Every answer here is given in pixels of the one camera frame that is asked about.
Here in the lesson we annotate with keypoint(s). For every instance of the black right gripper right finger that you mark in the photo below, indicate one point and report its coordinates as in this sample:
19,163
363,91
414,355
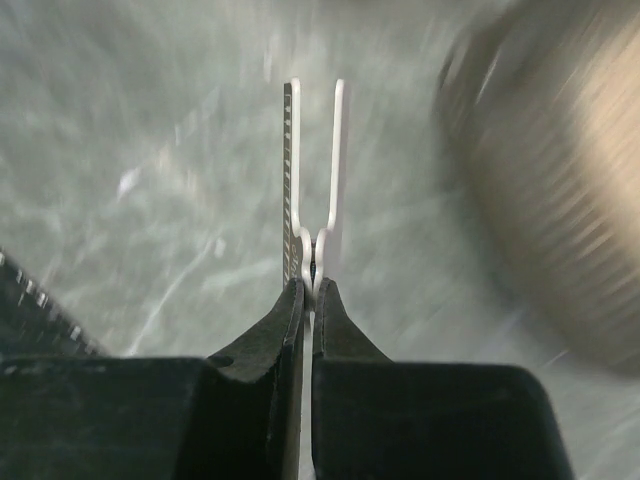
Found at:
374,418

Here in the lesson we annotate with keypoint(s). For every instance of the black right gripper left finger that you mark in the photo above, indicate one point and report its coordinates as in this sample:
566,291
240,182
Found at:
65,415

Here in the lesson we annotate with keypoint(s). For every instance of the brown plastic litter box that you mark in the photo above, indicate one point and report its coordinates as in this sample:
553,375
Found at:
540,107

